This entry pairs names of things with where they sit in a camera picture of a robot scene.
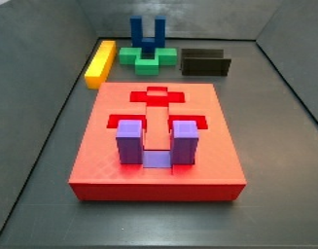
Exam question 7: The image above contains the green stepped block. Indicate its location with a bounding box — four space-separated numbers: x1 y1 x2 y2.
118 48 178 76

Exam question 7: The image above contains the blue U-shaped block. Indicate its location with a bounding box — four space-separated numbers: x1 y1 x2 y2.
130 16 166 53

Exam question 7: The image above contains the red slotted board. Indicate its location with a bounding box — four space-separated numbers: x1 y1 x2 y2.
69 83 248 201

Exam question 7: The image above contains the purple U-shaped block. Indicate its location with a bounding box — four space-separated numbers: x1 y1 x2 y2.
115 120 200 168

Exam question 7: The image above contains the black angled bracket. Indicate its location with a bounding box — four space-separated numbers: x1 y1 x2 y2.
181 49 232 77

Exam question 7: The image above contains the yellow long bar block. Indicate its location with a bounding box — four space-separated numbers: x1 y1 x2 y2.
85 41 117 89

